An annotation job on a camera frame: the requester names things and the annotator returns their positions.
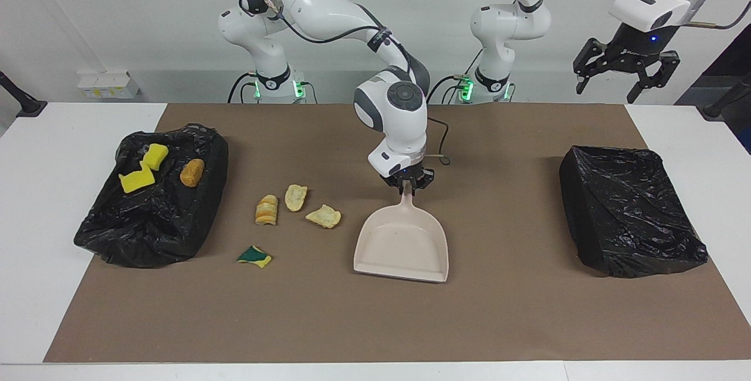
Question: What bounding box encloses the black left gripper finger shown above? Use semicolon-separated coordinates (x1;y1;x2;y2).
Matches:
573;39;611;95
627;51;681;104

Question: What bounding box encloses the beige plastic dustpan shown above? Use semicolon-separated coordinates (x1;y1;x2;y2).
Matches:
353;183;449;283

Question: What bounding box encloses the pale chip piece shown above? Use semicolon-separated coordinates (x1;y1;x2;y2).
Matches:
305;205;342;230
285;184;308;213

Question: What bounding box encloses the orange striped bread piece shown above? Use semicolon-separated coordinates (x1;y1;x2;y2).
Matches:
255;194;279;226

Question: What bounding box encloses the green and yellow sponge piece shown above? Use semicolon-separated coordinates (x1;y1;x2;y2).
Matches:
236;245;273;269

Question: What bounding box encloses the brown cork-textured lump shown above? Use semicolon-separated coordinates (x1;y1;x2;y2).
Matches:
180;159;205;187

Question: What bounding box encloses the notched yellow sponge piece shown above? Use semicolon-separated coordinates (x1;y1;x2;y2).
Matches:
119;166;156;194

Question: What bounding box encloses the boxy black bag trash bin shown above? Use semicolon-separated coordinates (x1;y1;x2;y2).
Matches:
559;146;709;278

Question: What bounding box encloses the crumpled black bag trash bin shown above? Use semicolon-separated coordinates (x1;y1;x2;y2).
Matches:
73;123;229;269

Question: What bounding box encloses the black stand leg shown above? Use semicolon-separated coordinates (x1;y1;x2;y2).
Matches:
0;70;48;118
697;73;751;120

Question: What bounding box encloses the dark slanted panel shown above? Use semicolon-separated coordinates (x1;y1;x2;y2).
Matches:
675;22;751;156

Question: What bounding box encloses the brown paper table mat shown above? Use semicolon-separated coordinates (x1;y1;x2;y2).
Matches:
44;103;751;364

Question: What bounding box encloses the dark right arm cable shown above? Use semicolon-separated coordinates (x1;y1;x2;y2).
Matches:
424;116;452;166

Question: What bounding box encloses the black left base cable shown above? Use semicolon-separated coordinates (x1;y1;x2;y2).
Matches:
427;75;470;104

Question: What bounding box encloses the black base cable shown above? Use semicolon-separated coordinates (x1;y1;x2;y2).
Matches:
427;75;470;104
228;72;319;104

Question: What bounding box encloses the black right base cable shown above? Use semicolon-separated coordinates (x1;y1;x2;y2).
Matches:
228;72;319;104

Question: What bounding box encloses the white wall power box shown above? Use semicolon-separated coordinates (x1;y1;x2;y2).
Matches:
76;70;142;100

